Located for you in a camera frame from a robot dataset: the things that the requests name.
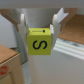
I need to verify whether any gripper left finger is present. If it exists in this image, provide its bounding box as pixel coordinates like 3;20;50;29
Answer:
9;8;29;38

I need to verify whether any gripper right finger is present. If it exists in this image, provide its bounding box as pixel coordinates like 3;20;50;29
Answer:
49;7;67;36

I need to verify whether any yellow block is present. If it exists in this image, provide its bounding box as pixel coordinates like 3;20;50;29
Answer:
26;27;54;57

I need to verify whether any wooden drawer box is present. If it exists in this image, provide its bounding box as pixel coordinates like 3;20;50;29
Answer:
0;44;23;84

